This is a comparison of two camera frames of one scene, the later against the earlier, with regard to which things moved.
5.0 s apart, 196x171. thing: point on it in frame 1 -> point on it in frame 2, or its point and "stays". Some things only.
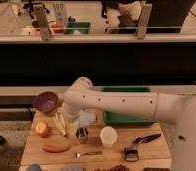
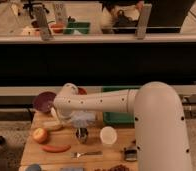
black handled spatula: (131, 154) stays
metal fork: (79, 154) stays
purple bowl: (46, 101) stays
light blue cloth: (85, 118) stays
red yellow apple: (43, 129) -> (40, 135)
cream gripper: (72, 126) -> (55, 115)
